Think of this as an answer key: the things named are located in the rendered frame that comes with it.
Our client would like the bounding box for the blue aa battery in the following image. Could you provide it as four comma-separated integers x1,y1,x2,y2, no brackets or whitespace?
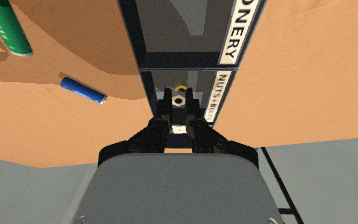
60,77,107,104

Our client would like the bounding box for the cream domino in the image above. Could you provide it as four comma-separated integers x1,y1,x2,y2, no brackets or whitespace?
172,126,186,133

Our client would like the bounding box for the silver hex nut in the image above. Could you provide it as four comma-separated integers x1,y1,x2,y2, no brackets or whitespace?
172,90,185,106

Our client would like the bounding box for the brass hex nut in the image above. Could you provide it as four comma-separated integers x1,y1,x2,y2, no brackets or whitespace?
175,81,188,93

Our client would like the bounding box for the black rack of labelled bins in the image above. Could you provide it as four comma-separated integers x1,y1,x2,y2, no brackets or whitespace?
116,0,268,128

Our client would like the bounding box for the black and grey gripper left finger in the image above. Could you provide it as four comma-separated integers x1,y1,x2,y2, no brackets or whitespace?
97,88,173,168

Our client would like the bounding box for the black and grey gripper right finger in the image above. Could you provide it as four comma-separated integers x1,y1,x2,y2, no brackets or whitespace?
185,88,259,170

